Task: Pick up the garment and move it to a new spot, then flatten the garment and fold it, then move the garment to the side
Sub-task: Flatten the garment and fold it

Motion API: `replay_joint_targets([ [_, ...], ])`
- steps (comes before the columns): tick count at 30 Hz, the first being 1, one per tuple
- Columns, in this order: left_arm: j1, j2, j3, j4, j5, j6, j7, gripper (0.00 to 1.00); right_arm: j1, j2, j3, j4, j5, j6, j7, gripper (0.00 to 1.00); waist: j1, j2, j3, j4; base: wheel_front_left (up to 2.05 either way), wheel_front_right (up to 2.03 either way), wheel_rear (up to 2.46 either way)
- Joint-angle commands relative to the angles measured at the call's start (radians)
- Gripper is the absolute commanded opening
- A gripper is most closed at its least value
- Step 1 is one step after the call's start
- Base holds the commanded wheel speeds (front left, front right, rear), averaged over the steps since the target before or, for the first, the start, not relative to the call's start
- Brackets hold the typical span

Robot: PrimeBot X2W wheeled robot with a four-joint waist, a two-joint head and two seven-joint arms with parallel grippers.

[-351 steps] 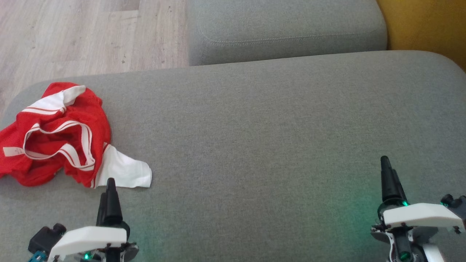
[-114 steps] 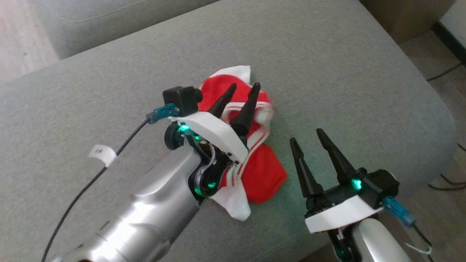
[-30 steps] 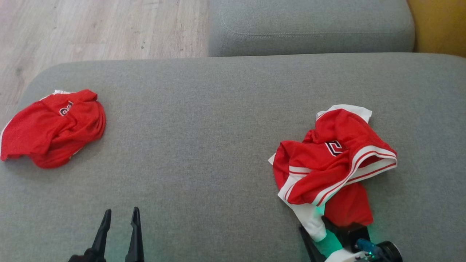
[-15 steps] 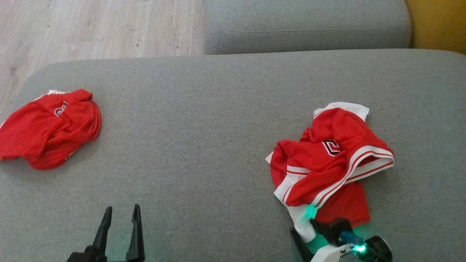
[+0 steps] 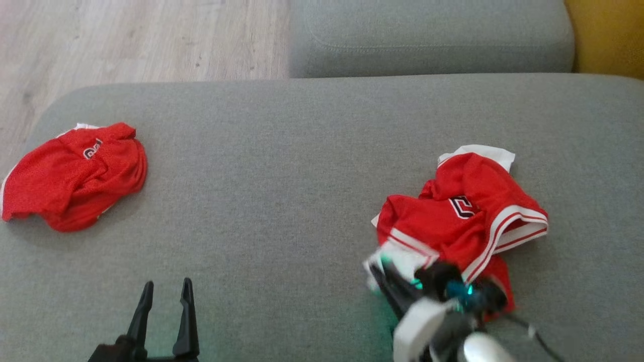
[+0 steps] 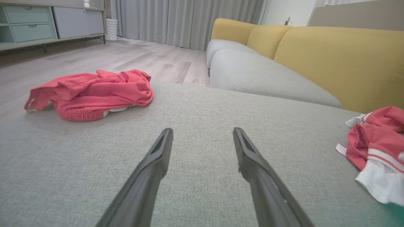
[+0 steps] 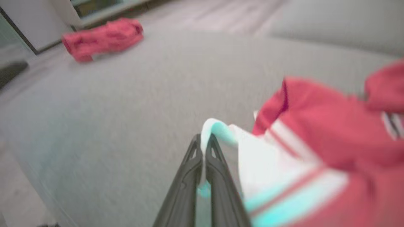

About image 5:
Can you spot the grey sofa seat cushion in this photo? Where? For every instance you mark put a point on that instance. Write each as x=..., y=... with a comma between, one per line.
x=302, y=176

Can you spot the yellow pillow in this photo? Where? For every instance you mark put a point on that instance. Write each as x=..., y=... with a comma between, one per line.
x=614, y=35

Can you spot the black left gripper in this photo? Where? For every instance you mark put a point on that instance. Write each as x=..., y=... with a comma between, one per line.
x=126, y=353

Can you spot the crumpled red jersey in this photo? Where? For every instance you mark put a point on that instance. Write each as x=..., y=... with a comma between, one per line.
x=65, y=176

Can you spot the grey sofa back cushion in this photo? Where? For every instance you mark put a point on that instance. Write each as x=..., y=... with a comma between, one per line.
x=427, y=30

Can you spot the red jersey with striped trim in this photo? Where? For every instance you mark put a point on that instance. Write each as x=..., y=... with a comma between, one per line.
x=427, y=221

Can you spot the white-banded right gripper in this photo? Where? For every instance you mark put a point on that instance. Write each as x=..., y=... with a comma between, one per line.
x=422, y=327

